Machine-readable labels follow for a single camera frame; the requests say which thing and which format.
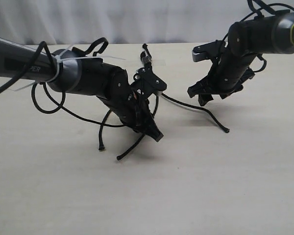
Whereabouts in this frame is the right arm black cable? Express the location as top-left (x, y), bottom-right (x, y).
top-left (221, 0), bottom-right (294, 73)

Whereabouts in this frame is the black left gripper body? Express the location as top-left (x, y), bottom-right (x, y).
top-left (97, 83), bottom-right (155, 134)

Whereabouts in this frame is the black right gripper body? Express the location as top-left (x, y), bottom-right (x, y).
top-left (198, 53), bottom-right (256, 98)

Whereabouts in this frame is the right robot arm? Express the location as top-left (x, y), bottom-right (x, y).
top-left (188, 10), bottom-right (294, 110)

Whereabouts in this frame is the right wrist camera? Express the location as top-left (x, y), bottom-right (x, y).
top-left (192, 40), bottom-right (226, 62)

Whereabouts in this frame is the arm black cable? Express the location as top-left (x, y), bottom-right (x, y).
top-left (221, 0), bottom-right (294, 73)
top-left (0, 37), bottom-right (123, 128)

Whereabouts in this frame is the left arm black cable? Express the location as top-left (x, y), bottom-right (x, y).
top-left (0, 37), bottom-right (123, 128)

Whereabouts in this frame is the white curtain backdrop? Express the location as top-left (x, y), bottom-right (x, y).
top-left (0, 0), bottom-right (294, 46)

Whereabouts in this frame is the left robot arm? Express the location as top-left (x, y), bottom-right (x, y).
top-left (0, 38), bottom-right (160, 139)

